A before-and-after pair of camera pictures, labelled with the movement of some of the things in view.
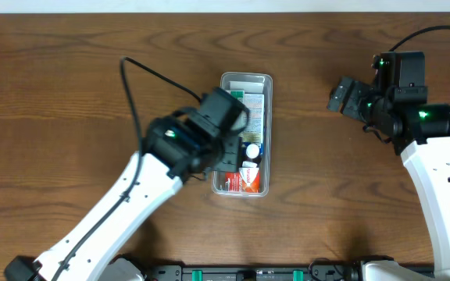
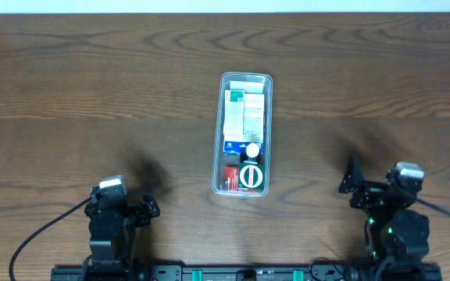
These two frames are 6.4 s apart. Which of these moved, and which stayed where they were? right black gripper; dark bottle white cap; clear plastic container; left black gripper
Moved: right black gripper; left black gripper
Stayed: clear plastic container; dark bottle white cap
